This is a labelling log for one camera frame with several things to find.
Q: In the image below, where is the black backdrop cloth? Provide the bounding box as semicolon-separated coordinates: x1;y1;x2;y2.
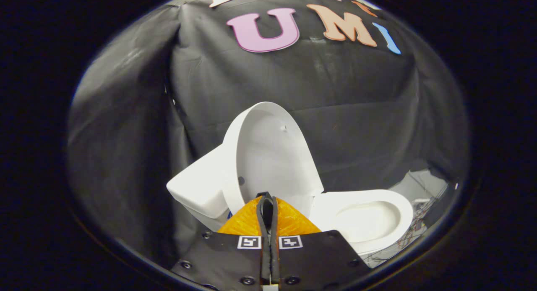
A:
67;0;470;270

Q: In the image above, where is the white toilet lid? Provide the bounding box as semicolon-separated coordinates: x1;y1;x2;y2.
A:
221;101;325;217

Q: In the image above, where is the tangle of thin cables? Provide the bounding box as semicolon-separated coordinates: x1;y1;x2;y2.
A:
364;196;438;263

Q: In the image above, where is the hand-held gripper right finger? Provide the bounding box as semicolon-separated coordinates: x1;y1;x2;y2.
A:
268;194;372;288

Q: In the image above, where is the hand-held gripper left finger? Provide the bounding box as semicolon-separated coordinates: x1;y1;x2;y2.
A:
171;192;273;291

